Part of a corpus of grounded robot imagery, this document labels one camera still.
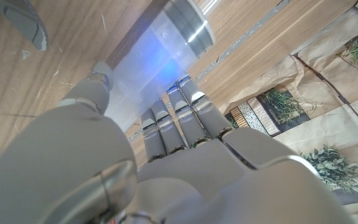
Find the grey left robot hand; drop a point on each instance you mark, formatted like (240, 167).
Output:
(197, 174)

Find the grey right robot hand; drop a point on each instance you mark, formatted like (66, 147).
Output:
(26, 21)

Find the large clear plastic syringe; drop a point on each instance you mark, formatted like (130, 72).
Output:
(154, 62)

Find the printed fabric backdrop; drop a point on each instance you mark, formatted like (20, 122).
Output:
(322, 124)

